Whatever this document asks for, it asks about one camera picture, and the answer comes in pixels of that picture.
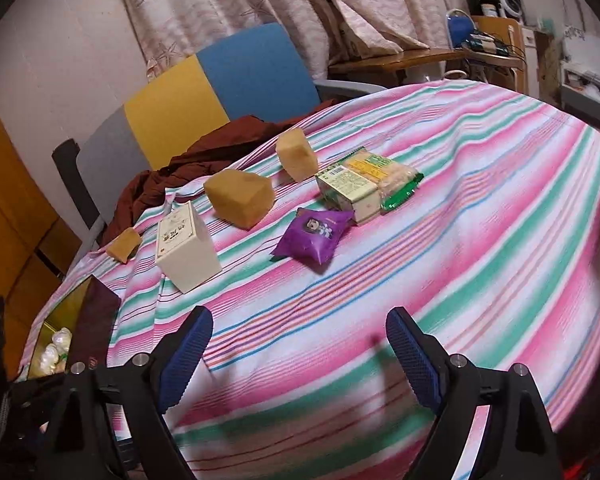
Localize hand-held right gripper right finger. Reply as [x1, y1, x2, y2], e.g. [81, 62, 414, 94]
[385, 307, 563, 480]

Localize white storage rack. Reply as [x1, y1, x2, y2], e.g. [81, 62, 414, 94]
[560, 25, 600, 111]

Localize wooden side desk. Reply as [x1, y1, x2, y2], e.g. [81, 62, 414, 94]
[327, 47, 526, 86]

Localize small yellow sponge block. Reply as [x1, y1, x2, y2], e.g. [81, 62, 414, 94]
[275, 127, 318, 182]

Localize grey yellow blue chair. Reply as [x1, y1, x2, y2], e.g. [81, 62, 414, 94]
[75, 22, 388, 256]

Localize pink green striped tablecloth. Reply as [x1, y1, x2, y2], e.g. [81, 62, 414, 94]
[17, 80, 600, 480]

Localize purple snack packet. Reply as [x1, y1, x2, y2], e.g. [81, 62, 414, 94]
[271, 206, 356, 275]

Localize red-brown quilted jacket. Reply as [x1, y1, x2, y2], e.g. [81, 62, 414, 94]
[100, 115, 341, 246]

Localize gold metal tin box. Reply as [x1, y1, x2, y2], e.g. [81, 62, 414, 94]
[27, 276, 122, 381]

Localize long yellow sponge block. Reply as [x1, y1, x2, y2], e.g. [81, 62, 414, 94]
[203, 169, 275, 231]

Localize beige cardboard box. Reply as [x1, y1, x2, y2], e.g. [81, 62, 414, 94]
[155, 202, 223, 294]

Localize large yellow sponge block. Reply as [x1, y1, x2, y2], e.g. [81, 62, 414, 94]
[105, 227, 142, 264]

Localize green rice cracker packet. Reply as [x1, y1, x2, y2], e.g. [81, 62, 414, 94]
[342, 146, 425, 213]

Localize wooden cabinet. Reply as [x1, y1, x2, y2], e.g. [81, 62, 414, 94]
[0, 75, 66, 371]

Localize blue round container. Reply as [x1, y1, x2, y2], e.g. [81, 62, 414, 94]
[447, 10, 476, 43]

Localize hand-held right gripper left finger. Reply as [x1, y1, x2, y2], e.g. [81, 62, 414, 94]
[45, 305, 214, 480]

